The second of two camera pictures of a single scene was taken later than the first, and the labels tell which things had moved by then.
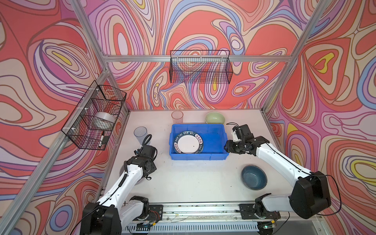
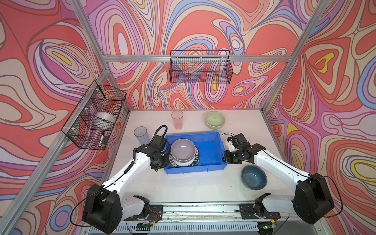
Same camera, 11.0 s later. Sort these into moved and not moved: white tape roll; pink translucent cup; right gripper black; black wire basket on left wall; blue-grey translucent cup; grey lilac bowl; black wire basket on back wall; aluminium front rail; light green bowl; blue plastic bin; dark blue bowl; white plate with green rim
Moved: white plate with green rim; grey lilac bowl; blue plastic bin; right gripper black
Not moved: blue-grey translucent cup; dark blue bowl; black wire basket on back wall; light green bowl; aluminium front rail; black wire basket on left wall; pink translucent cup; white tape roll
